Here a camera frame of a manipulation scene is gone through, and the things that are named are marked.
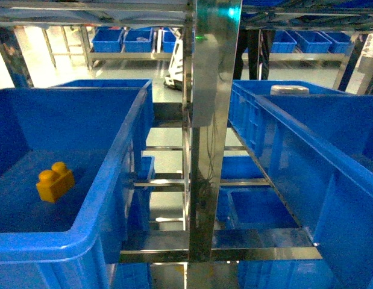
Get row blue bins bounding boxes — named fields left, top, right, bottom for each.
left=269, top=30, right=351, bottom=54
left=91, top=26, right=187, bottom=54

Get blue bin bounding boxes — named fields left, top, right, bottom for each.
left=229, top=81, right=373, bottom=288
left=0, top=79, right=154, bottom=288
left=113, top=263, right=152, bottom=289
left=238, top=259, right=342, bottom=288

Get upper right blue bin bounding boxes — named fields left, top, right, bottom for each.
left=229, top=81, right=373, bottom=288

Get far right row blue bins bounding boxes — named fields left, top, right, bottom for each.
left=269, top=30, right=351, bottom=54

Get white round object in bin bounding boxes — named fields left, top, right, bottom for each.
left=270, top=84, right=310, bottom=95

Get yellow two-stud toy block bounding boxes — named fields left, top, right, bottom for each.
left=36, top=161, right=75, bottom=203

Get lower right blue bin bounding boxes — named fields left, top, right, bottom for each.
left=238, top=259, right=342, bottom=288

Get lower left blue bin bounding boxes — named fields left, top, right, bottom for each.
left=113, top=263, right=152, bottom=289

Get far left row blue bins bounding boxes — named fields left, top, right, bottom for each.
left=91, top=26, right=187, bottom=54

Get upper left blue bin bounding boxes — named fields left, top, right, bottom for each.
left=0, top=79, right=154, bottom=288

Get steel rack front crossbar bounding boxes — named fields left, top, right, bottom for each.
left=119, top=228, right=322, bottom=263

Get stainless steel rack post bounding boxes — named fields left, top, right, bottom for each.
left=186, top=1, right=242, bottom=288

